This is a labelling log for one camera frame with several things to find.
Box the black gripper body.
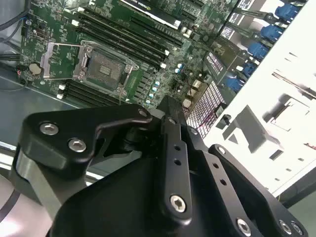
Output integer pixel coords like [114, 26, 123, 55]
[49, 122, 239, 237]

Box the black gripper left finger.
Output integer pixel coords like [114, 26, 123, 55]
[11, 95, 194, 223]

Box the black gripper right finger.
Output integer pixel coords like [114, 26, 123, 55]
[181, 110, 309, 237]

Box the metal socket cover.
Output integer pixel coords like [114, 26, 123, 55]
[40, 41, 94, 81]

